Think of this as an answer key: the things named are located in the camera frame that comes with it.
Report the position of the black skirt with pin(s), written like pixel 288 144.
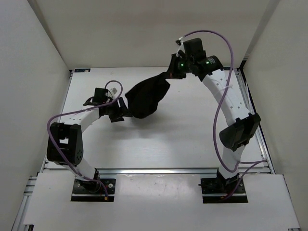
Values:
pixel 144 97

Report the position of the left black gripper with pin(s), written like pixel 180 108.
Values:
pixel 122 111

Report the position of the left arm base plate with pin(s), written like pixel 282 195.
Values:
pixel 88 191

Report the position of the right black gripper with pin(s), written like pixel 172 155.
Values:
pixel 174 58

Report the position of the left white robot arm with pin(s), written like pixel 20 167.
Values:
pixel 65 146

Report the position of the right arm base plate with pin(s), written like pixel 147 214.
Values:
pixel 218 190

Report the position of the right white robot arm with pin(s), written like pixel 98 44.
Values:
pixel 241 123

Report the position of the left blue corner label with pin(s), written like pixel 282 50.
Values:
pixel 82 70

